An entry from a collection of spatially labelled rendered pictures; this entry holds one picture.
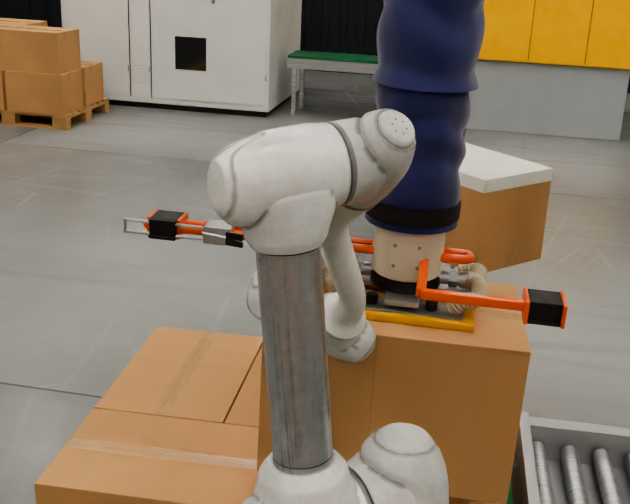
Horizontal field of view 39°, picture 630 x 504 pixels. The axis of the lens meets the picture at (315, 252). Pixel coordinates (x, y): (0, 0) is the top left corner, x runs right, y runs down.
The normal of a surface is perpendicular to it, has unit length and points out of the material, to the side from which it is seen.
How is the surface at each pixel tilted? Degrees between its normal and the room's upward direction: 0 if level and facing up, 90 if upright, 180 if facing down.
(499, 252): 90
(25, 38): 90
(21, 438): 0
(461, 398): 90
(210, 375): 0
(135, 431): 0
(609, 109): 90
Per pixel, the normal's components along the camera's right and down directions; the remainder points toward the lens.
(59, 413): 0.04, -0.94
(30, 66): -0.23, 0.33
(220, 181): -0.89, 0.10
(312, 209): 0.49, 0.34
